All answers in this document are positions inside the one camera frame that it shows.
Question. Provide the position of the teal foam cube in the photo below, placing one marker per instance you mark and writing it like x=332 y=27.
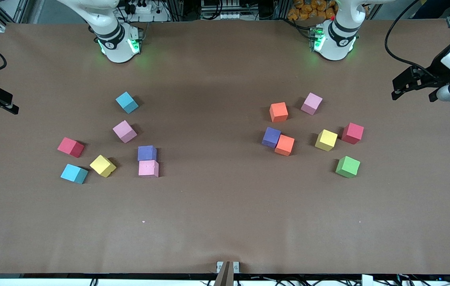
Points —
x=127 y=102

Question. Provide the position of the bag of orange items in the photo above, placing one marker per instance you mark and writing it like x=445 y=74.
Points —
x=312 y=10

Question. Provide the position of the green foam cube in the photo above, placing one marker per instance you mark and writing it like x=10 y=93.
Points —
x=347 y=166

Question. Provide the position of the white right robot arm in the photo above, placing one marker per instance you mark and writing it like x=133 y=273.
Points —
x=116 y=43

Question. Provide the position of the light blue foam cube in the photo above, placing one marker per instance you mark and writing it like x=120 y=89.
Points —
x=74 y=173

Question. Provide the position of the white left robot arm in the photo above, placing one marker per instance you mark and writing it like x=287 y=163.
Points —
x=338 y=39

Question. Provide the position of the purple foam cube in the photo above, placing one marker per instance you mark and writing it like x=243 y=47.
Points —
x=147 y=153
x=271 y=137

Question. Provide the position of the red foam cube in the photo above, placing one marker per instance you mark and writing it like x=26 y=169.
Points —
x=70 y=147
x=352 y=133

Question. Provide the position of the brown table cover sheet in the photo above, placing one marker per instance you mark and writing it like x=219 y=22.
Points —
x=225 y=198

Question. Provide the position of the lilac pink foam cube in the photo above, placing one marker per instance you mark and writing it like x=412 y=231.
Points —
x=311 y=103
x=124 y=131

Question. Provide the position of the white electronics box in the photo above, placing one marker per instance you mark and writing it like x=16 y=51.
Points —
x=229 y=16

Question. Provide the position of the yellow foam cube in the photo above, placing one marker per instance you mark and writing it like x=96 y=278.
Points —
x=326 y=140
x=102 y=165

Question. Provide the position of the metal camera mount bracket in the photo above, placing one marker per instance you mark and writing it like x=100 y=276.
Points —
x=227 y=270

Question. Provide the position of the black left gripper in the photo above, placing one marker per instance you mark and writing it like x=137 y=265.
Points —
x=436 y=70

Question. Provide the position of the pink foam cube with dots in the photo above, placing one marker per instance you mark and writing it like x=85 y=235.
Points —
x=148 y=168

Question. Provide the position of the orange foam cube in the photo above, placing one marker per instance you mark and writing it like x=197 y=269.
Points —
x=284 y=145
x=278 y=112

